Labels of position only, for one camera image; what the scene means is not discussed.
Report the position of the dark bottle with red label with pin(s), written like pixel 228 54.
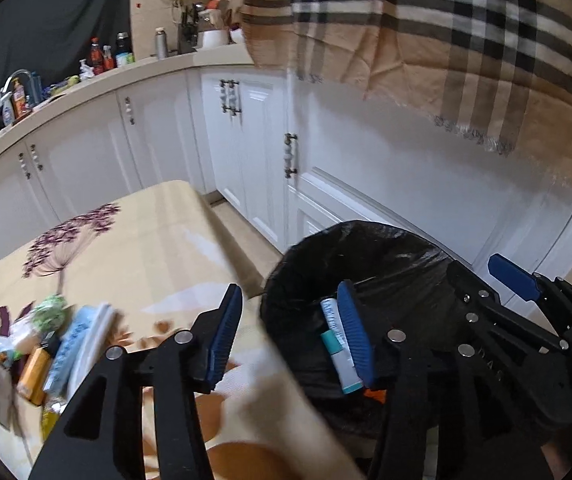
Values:
pixel 96 60

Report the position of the beige kitchen countertop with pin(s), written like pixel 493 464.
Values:
pixel 115 77

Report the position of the chrome faucet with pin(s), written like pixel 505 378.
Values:
pixel 15 76

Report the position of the small orange yellow bottle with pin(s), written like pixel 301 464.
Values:
pixel 33 375

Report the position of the white dish soap bottle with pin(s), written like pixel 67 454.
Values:
pixel 7 112

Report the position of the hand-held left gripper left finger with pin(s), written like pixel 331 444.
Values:
pixel 223 335

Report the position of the orange dish soap bottle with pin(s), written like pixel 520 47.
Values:
pixel 20 102

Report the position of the white pump bottle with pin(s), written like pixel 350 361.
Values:
pixel 86 71

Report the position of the black thermos bottle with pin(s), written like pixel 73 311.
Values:
pixel 123 50

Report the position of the orange plastic bag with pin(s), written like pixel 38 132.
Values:
pixel 373 395

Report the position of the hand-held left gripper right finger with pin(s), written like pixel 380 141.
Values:
pixel 356 335

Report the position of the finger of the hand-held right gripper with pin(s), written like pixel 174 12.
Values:
pixel 513 280
pixel 476 305

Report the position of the light blue tube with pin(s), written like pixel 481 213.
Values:
pixel 68 350

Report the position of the white tube with green cap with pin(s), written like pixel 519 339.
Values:
pixel 338 350

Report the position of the black knife block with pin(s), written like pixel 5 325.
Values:
pixel 188 35

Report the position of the beige plaid cloth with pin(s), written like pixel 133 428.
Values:
pixel 441 35

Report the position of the white and green packet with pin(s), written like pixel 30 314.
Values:
pixel 48 312

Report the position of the green and yellow sponge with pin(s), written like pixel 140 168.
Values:
pixel 64 85

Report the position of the white kitchen base cabinets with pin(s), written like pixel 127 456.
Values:
pixel 165 130

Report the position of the black curtain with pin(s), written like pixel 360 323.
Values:
pixel 40 20

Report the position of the floral beige tablecloth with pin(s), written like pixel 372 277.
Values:
pixel 140 240

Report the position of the yellow wrapper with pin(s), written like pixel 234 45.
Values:
pixel 50 415

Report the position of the trash bin with black bag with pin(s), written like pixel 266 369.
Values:
pixel 391 260

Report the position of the orange bowl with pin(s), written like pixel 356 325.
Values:
pixel 214 5

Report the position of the grey thermos bottle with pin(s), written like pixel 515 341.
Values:
pixel 160 45

